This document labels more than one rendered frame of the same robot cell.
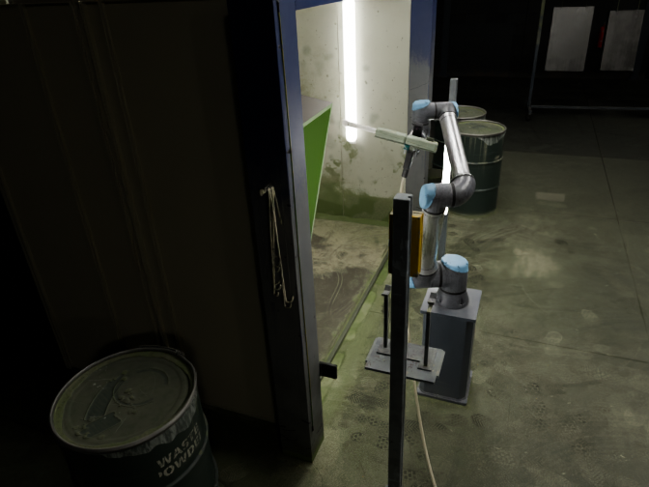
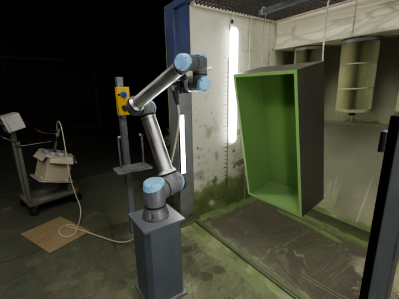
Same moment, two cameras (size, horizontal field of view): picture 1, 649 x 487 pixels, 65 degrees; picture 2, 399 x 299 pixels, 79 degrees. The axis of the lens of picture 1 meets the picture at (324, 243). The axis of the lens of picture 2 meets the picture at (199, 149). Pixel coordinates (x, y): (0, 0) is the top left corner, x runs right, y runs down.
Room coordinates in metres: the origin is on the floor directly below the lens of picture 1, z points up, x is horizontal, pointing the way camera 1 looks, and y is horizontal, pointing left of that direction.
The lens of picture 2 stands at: (3.55, -1.86, 1.52)
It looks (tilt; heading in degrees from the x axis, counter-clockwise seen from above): 14 degrees down; 123
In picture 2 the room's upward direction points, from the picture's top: 1 degrees counter-clockwise
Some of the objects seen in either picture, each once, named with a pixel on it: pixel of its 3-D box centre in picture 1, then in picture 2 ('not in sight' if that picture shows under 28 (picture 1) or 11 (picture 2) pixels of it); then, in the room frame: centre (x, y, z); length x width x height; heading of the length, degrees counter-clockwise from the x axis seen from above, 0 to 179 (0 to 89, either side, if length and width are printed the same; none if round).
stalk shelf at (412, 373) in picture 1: (404, 358); (132, 168); (1.78, -0.33, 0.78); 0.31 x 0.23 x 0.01; 67
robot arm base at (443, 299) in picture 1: (452, 293); (155, 209); (2.42, -0.72, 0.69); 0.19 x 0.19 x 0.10
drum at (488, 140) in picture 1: (472, 168); not in sight; (5.08, -1.61, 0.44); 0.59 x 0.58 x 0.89; 172
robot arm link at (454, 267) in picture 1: (452, 272); (155, 191); (2.42, -0.71, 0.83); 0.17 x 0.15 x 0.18; 89
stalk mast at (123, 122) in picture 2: (398, 374); (126, 161); (1.65, -0.28, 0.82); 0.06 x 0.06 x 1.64; 67
